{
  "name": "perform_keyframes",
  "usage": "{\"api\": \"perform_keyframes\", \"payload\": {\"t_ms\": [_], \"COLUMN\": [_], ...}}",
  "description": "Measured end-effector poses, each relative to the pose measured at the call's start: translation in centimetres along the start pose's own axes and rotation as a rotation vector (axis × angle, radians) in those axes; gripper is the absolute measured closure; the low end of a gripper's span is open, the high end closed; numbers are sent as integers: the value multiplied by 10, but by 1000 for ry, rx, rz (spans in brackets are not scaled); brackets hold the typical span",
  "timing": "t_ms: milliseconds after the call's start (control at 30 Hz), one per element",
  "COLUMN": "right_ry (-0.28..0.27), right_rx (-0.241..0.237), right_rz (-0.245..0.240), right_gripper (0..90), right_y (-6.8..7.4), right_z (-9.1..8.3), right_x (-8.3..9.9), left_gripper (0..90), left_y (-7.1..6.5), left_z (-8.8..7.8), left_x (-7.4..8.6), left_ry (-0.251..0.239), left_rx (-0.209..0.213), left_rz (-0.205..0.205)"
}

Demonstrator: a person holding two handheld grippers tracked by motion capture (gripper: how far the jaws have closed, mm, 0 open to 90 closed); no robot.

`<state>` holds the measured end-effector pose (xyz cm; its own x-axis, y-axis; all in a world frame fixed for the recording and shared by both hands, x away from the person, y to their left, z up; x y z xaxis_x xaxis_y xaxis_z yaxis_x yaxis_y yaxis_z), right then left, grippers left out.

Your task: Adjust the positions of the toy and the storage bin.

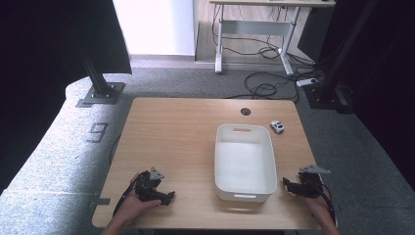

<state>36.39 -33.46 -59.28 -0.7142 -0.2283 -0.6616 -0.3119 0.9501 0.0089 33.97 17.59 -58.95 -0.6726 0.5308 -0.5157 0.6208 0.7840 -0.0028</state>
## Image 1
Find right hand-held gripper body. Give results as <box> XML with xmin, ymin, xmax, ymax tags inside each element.
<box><xmin>295</xmin><ymin>164</ymin><xmax>332</xmax><ymax>199</ymax></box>

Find white plastic bin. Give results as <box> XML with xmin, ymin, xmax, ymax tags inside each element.
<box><xmin>213</xmin><ymin>123</ymin><xmax>278</xmax><ymax>204</ymax></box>

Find black curtain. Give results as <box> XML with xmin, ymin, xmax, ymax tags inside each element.
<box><xmin>0</xmin><ymin>0</ymin><xmax>133</xmax><ymax>194</ymax></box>
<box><xmin>297</xmin><ymin>0</ymin><xmax>415</xmax><ymax>192</ymax></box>

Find black floor cables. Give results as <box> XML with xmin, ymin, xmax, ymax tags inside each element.
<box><xmin>211</xmin><ymin>4</ymin><xmax>326</xmax><ymax>103</ymax></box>

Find white-framed desk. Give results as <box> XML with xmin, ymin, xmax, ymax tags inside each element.
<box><xmin>208</xmin><ymin>0</ymin><xmax>337</xmax><ymax>77</ymax></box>

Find right hand-held gripper black cable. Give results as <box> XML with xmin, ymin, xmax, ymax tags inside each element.
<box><xmin>320</xmin><ymin>183</ymin><xmax>337</xmax><ymax>226</ymax></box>

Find left hand-held gripper black cable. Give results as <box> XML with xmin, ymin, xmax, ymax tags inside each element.
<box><xmin>112</xmin><ymin>177</ymin><xmax>139</xmax><ymax>218</ymax></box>

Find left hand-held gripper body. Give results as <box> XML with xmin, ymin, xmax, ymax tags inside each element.
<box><xmin>134</xmin><ymin>166</ymin><xmax>165</xmax><ymax>202</ymax></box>

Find white power strip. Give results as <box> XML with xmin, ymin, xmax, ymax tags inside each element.
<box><xmin>296</xmin><ymin>77</ymin><xmax>319</xmax><ymax>88</ymax></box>

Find white toy police car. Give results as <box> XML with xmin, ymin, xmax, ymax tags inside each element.
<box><xmin>269</xmin><ymin>119</ymin><xmax>285</xmax><ymax>134</ymax></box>

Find person's left hand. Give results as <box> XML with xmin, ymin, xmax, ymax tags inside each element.
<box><xmin>115</xmin><ymin>171</ymin><xmax>162</xmax><ymax>227</ymax></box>

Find black metal stand, grey base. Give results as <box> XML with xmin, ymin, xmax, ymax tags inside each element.
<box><xmin>75</xmin><ymin>48</ymin><xmax>126</xmax><ymax>109</ymax></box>

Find hand-held gripper black cable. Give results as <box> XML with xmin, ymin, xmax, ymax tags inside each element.
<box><xmin>320</xmin><ymin>183</ymin><xmax>337</xmax><ymax>226</ymax></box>
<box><xmin>112</xmin><ymin>177</ymin><xmax>139</xmax><ymax>218</ymax></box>

